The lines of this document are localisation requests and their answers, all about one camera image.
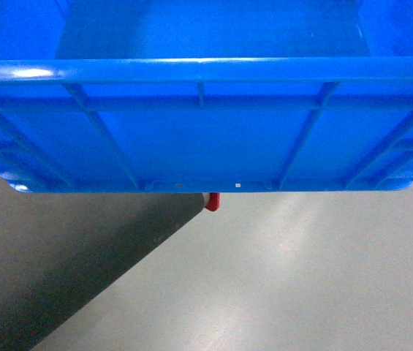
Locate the large blue plastic crate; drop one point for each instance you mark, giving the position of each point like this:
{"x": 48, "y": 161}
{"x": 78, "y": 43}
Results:
{"x": 206, "y": 96}

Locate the red table corner cap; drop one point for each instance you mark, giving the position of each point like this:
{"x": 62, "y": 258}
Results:
{"x": 212, "y": 201}

